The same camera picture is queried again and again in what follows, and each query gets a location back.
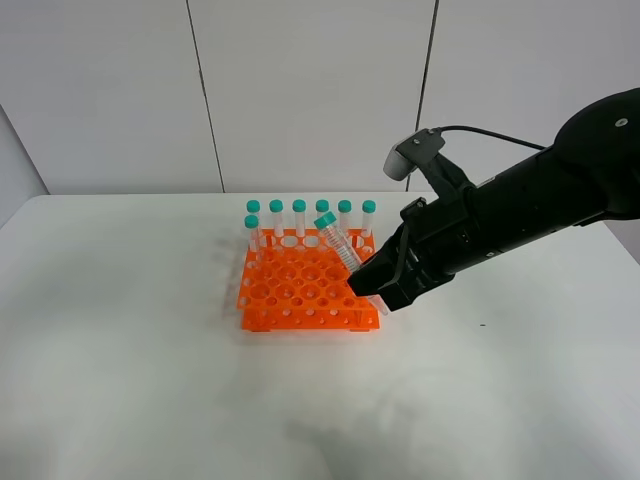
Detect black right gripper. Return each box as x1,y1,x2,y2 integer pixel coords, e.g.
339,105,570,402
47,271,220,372
347,187,493,310

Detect teal capped test tube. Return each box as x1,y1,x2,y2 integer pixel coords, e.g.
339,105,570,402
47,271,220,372
313,210,390,318

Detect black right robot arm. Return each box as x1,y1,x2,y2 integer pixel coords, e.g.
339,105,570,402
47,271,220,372
348,89,639,311

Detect back row tube far right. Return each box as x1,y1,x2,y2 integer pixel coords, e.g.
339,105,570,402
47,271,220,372
361,200,376,238

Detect orange plastic test tube rack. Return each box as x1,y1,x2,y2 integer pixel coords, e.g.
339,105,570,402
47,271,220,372
237,228,380,332

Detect second row tube left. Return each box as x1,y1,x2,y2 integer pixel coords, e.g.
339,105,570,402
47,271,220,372
244,214,264,262

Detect back row tube far left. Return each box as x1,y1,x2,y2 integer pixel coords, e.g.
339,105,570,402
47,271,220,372
246,199,261,226

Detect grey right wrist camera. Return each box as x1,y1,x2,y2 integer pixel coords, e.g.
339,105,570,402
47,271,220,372
383,129,445,181

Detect black right camera cable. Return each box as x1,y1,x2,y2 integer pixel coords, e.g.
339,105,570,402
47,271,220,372
438,125,549,151

